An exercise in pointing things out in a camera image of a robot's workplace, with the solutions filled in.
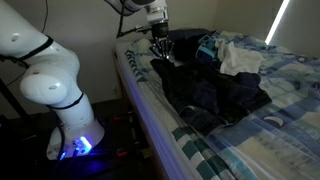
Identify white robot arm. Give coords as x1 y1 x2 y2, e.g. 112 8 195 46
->
0 0 173 160

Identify blue checkered bed sheet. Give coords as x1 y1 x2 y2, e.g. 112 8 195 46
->
125 31 320 180

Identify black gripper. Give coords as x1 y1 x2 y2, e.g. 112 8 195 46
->
149 22 174 60

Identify white cloth garment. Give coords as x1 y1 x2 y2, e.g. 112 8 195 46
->
215 39 264 75

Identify teal and navy garment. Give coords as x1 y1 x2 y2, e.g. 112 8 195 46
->
196 35 221 70

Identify dark blue denim pants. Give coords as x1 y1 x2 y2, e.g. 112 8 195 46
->
151 59 272 136

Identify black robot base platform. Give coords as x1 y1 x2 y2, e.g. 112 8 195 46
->
21 112 153 180

